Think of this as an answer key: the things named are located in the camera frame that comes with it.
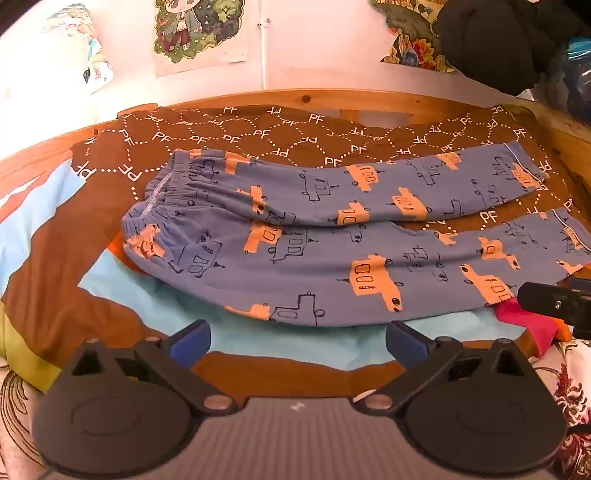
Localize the brown patterned blanket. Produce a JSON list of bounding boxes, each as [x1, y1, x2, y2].
[[69, 102, 583, 236]]

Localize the floral wall poster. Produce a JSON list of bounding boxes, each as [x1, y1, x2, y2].
[[372, 0, 458, 75]]

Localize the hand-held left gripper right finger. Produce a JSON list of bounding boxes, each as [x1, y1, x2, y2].
[[355, 320, 527, 415]]

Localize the pale printed wall poster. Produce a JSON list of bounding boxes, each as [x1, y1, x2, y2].
[[41, 4, 114, 95]]

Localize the wooden bed frame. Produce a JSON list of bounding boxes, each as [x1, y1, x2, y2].
[[0, 89, 591, 195]]

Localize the white wall cable duct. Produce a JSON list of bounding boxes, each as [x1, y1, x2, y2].
[[259, 17, 273, 90]]

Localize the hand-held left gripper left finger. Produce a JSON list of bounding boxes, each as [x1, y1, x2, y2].
[[69, 320, 238, 415]]

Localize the pink cloth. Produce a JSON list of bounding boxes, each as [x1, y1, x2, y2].
[[494, 298, 561, 358]]

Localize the black cloth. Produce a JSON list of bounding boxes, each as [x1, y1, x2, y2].
[[436, 0, 591, 97]]

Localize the colour block bedsheet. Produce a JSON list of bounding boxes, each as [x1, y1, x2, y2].
[[0, 152, 555, 402]]

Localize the blue pants with orange print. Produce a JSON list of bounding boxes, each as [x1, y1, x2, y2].
[[121, 142, 591, 328]]

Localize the cartoon figure wall poster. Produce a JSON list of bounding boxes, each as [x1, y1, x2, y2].
[[152, 0, 250, 77]]

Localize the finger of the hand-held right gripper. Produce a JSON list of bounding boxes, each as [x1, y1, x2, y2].
[[516, 276, 591, 326]]

